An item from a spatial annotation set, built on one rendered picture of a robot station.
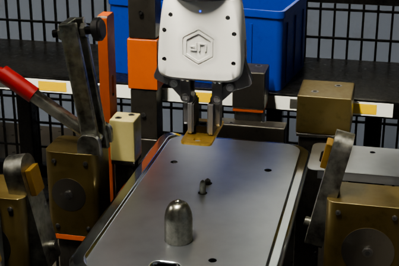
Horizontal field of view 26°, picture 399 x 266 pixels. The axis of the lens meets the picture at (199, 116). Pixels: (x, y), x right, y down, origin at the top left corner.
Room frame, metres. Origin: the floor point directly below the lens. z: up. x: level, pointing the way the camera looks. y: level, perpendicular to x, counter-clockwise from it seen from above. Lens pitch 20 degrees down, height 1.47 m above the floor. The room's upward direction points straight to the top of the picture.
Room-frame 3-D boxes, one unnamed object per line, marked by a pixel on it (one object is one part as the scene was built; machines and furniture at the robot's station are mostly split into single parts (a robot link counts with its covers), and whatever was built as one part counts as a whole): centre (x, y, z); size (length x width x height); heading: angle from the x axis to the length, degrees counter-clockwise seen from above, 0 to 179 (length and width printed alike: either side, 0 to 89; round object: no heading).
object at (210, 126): (0.99, -0.03, 1.12); 0.03 x 0.03 x 0.07; 77
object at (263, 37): (1.43, -0.02, 1.10); 0.30 x 0.17 x 0.13; 69
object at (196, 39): (0.99, 0.00, 1.21); 0.10 x 0.07 x 0.11; 77
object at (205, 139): (0.99, 0.00, 1.09); 0.08 x 0.04 x 0.01; 167
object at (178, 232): (0.87, 0.02, 1.02); 0.03 x 0.03 x 0.07
